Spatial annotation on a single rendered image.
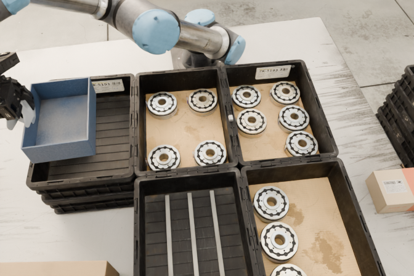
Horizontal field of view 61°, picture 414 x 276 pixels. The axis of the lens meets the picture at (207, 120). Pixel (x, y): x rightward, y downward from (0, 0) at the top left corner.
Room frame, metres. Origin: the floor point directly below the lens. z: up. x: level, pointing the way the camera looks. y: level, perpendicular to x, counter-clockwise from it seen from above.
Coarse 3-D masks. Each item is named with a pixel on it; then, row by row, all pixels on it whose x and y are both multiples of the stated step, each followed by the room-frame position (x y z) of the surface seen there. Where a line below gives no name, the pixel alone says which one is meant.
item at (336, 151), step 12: (288, 60) 0.89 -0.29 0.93; (300, 60) 0.89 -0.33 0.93; (228, 84) 0.77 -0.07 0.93; (312, 84) 0.77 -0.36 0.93; (228, 96) 0.72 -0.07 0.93; (324, 120) 0.63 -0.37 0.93; (240, 156) 0.50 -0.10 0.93; (300, 156) 0.50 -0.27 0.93; (312, 156) 0.50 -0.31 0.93; (324, 156) 0.50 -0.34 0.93; (336, 156) 0.50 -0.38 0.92
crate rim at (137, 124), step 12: (144, 72) 0.83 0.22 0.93; (156, 72) 0.83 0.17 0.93; (168, 72) 0.83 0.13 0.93; (180, 72) 0.83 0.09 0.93; (228, 108) 0.67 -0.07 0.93; (228, 120) 0.63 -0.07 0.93; (228, 132) 0.58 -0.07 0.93; (180, 168) 0.46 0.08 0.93; (192, 168) 0.46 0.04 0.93; (204, 168) 0.46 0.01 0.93; (216, 168) 0.46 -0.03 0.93
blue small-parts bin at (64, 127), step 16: (64, 80) 0.61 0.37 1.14; (80, 80) 0.61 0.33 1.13; (48, 96) 0.60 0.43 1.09; (64, 96) 0.60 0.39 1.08; (80, 96) 0.61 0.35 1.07; (48, 112) 0.55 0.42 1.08; (64, 112) 0.55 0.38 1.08; (80, 112) 0.55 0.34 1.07; (32, 128) 0.48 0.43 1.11; (48, 128) 0.50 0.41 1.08; (64, 128) 0.50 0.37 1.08; (80, 128) 0.50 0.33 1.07; (32, 144) 0.44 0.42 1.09; (48, 144) 0.41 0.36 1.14; (64, 144) 0.41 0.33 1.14; (80, 144) 0.42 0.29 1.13; (32, 160) 0.40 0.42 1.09; (48, 160) 0.40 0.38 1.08
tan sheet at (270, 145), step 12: (264, 84) 0.86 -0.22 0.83; (264, 96) 0.81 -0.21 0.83; (264, 108) 0.75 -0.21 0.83; (276, 108) 0.75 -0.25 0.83; (276, 120) 0.70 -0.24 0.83; (264, 132) 0.65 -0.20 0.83; (276, 132) 0.65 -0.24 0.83; (240, 144) 0.60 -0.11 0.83; (252, 144) 0.60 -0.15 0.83; (264, 144) 0.60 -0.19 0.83; (276, 144) 0.60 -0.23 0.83; (252, 156) 0.55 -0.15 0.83; (264, 156) 0.55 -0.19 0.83; (276, 156) 0.55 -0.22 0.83
